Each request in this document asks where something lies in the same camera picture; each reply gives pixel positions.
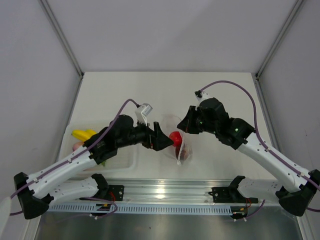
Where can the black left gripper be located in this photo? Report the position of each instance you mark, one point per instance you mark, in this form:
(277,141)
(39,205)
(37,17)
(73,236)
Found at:
(156,139)

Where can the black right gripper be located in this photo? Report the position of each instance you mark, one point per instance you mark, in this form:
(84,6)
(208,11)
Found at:
(187,122)

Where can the red apple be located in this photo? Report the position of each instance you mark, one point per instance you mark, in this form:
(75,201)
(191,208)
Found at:
(176,137)

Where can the clear polka dot zip bag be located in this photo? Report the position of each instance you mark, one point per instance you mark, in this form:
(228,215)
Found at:
(169,124)

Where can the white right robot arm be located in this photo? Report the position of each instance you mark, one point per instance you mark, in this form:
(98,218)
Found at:
(293,188)

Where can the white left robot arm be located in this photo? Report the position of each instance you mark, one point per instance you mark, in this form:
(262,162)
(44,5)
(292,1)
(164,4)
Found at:
(39,191)

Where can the yellow banana bunch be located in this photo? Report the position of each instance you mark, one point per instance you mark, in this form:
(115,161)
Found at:
(83,135)

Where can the pink peach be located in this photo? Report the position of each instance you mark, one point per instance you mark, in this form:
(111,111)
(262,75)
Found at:
(77,145)

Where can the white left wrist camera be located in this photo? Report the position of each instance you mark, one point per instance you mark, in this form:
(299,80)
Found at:
(142,112)

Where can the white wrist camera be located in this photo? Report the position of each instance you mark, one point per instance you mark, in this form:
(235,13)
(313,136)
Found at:
(201,96)
(142,112)

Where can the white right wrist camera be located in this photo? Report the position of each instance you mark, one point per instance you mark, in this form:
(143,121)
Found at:
(201,96)

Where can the aluminium table edge rail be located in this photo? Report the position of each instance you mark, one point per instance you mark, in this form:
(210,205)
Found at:
(161,191)

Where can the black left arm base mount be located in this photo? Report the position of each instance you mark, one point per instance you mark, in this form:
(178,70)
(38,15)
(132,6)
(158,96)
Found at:
(110,190)

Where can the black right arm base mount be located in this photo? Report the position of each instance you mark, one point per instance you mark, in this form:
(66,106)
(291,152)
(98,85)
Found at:
(230,194)

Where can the white slotted cable duct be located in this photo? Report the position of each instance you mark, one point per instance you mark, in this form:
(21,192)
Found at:
(130,208)

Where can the right aluminium frame post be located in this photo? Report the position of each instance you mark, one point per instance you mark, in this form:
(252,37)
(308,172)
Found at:
(280,36)

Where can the aluminium frame post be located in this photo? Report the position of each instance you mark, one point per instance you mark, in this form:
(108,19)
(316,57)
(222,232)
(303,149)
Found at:
(280,36)
(56,27)

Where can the left aluminium frame post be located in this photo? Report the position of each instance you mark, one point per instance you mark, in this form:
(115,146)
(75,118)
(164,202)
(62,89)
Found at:
(56,27)

